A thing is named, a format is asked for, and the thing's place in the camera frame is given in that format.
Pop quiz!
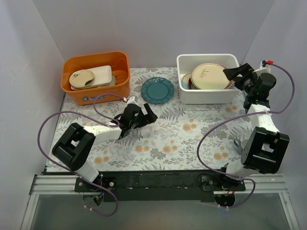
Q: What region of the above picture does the pink plate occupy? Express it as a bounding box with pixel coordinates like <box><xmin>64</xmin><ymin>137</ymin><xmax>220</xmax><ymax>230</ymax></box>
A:
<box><xmin>221</xmin><ymin>65</ymin><xmax>234</xmax><ymax>90</ymax></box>

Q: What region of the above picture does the cream green twig plate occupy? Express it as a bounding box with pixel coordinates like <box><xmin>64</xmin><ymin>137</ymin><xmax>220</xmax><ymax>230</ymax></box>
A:
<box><xmin>191</xmin><ymin>63</ymin><xmax>231</xmax><ymax>90</ymax></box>

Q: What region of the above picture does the dark teal scalloped plate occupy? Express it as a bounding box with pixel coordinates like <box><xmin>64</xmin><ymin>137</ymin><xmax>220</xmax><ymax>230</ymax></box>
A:
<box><xmin>141</xmin><ymin>77</ymin><xmax>175</xmax><ymax>104</ymax></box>

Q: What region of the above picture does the cream blue tree plate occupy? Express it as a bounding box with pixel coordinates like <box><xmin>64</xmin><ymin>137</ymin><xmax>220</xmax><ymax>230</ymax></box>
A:
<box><xmin>181</xmin><ymin>73</ymin><xmax>192</xmax><ymax>90</ymax></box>

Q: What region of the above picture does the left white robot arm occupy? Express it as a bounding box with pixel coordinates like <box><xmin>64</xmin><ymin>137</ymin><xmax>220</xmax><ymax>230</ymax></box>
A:
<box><xmin>52</xmin><ymin>103</ymin><xmax>157</xmax><ymax>192</ymax></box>

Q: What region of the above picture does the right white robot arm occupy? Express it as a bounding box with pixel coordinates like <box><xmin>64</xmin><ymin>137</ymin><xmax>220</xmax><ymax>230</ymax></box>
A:
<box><xmin>217</xmin><ymin>60</ymin><xmax>290</xmax><ymax>191</ymax></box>

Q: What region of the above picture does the white plastic bin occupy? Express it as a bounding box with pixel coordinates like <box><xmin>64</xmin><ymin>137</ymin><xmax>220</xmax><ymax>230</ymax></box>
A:
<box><xmin>177</xmin><ymin>54</ymin><xmax>241</xmax><ymax>104</ymax></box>

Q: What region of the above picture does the floral patterned table mat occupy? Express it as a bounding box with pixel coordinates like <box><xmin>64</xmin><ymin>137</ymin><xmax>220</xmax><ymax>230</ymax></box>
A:
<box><xmin>46</xmin><ymin>67</ymin><xmax>267</xmax><ymax>172</ymax></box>

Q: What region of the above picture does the white rectangular dish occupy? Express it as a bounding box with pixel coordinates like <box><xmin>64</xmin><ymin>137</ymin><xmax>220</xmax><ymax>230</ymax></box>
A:
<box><xmin>71</xmin><ymin>66</ymin><xmax>116</xmax><ymax>91</ymax></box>

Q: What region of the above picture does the grey blue clamp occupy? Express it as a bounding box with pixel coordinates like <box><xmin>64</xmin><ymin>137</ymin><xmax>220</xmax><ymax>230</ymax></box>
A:
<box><xmin>233</xmin><ymin>138</ymin><xmax>243</xmax><ymax>155</ymax></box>

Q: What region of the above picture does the cream round plate with bird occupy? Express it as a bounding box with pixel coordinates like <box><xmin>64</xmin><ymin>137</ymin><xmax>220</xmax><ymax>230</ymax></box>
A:
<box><xmin>69</xmin><ymin>70</ymin><xmax>95</xmax><ymax>88</ymax></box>

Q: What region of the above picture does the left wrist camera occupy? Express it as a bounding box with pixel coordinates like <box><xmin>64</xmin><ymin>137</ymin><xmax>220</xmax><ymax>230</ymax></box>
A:
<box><xmin>126</xmin><ymin>96</ymin><xmax>139</xmax><ymax>106</ymax></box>

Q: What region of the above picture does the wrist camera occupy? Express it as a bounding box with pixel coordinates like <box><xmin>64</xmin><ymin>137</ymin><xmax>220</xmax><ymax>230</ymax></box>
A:
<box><xmin>260</xmin><ymin>60</ymin><xmax>273</xmax><ymax>73</ymax></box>
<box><xmin>126</xmin><ymin>96</ymin><xmax>139</xmax><ymax>106</ymax></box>

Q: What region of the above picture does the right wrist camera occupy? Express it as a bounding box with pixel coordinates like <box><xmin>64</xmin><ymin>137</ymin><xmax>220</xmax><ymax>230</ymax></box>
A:
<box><xmin>260</xmin><ymin>60</ymin><xmax>273</xmax><ymax>73</ymax></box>

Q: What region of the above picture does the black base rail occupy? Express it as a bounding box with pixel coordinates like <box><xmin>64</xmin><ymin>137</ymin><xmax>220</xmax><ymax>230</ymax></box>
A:
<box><xmin>74</xmin><ymin>170</ymin><xmax>257</xmax><ymax>202</ymax></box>

